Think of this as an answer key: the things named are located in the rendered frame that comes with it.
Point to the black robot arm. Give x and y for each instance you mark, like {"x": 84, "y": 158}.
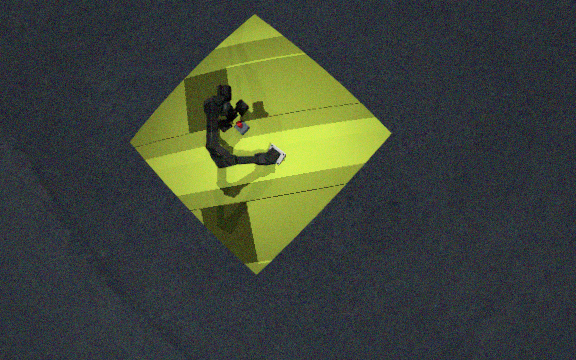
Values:
{"x": 218, "y": 105}

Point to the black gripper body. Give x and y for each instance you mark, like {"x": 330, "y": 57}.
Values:
{"x": 241, "y": 106}

